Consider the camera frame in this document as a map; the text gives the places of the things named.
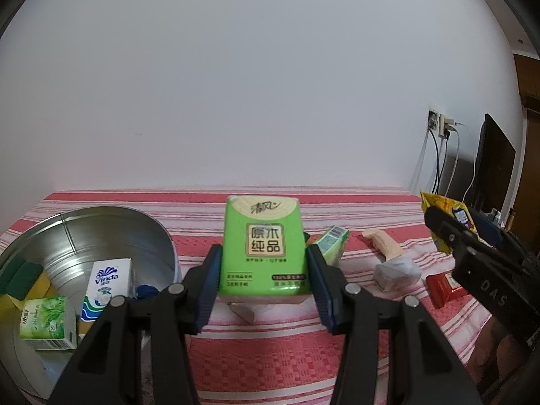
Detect red white striped cloth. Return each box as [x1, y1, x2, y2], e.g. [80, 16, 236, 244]
[0, 191, 507, 405]

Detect black monitor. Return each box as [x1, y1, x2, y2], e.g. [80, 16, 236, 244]
[475, 114, 516, 228]

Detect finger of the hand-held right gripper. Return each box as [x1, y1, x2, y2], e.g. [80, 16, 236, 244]
[470, 211, 528, 262]
[424, 206, 479, 257]

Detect person's right forearm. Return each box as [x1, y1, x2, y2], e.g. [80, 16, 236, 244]
[470, 316, 532, 393]

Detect black cable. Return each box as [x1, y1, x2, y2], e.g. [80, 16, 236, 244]
[430, 132, 449, 195]

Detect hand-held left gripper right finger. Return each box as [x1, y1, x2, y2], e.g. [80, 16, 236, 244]
[306, 245, 482, 405]

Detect white cable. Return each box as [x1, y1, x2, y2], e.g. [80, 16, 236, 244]
[455, 123, 477, 204]

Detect white blue tissue pack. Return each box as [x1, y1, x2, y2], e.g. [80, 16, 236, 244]
[77, 258, 136, 334]

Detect white tissue packet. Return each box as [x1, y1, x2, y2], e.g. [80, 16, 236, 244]
[375, 257, 422, 293]

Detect brown wooden cabinet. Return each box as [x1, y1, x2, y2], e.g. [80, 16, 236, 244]
[512, 53, 540, 254]

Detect white paper tissue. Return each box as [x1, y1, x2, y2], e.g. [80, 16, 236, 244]
[230, 301, 271, 323]

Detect red packet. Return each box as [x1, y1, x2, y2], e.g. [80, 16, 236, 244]
[425, 272, 467, 308]

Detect green packet with barcode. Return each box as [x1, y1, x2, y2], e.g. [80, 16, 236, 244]
[316, 225, 350, 267]

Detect light green tissue pack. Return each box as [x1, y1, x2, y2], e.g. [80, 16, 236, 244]
[217, 195, 312, 304]

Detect green leaf print tissue pack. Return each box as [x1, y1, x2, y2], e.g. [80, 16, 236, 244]
[19, 296, 79, 351]

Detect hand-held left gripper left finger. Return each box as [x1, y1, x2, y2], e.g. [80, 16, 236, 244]
[48, 244, 223, 405]

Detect yellow snack bag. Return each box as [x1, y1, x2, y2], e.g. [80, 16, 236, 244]
[421, 191, 494, 256]

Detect beige packet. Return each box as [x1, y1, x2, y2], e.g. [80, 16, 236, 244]
[362, 228, 406, 262]

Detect round metal basin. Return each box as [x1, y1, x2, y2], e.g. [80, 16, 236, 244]
[0, 205, 177, 401]

